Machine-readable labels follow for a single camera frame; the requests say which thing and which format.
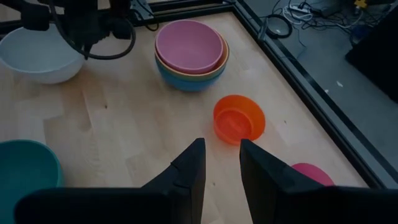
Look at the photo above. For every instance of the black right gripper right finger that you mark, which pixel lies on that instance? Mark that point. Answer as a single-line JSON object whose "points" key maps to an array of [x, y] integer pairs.
{"points": [[273, 199]]}

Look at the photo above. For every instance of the small orange plastic bowl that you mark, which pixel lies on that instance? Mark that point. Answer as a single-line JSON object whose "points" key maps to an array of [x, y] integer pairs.
{"points": [[239, 119]]}

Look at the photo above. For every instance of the white power strip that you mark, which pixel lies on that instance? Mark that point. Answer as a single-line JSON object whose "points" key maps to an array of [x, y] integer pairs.
{"points": [[300, 8], [287, 17]]}

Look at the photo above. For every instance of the pale green plastic bowl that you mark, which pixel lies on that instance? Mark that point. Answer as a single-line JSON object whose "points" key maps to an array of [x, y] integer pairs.
{"points": [[189, 81]]}

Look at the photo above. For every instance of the white plastic bowl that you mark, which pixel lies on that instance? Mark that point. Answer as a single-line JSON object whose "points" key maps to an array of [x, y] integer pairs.
{"points": [[34, 62]]}

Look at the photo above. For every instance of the teal plastic bowl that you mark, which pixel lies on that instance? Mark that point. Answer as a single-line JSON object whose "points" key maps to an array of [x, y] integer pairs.
{"points": [[25, 174]]}

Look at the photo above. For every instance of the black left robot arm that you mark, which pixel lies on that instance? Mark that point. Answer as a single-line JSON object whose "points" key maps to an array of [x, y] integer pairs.
{"points": [[34, 17]]}

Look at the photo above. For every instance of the small pink plastic bowl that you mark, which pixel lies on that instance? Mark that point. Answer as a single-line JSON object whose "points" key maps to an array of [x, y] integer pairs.
{"points": [[314, 175]]}

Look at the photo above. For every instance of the blue plastic bowl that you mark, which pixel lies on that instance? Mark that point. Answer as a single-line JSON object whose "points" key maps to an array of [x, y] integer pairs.
{"points": [[189, 87]]}

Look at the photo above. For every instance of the large pink plastic bowl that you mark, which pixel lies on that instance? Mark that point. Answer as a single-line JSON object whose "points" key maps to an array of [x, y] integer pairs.
{"points": [[189, 46]]}

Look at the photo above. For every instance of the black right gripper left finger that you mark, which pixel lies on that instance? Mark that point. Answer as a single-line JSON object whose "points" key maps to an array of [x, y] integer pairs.
{"points": [[177, 202]]}

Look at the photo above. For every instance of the black floor box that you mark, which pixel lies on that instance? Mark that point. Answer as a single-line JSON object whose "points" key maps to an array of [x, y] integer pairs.
{"points": [[379, 53]]}

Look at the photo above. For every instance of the black aluminium table frame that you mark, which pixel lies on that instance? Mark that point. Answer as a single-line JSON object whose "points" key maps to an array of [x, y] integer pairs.
{"points": [[306, 93]]}

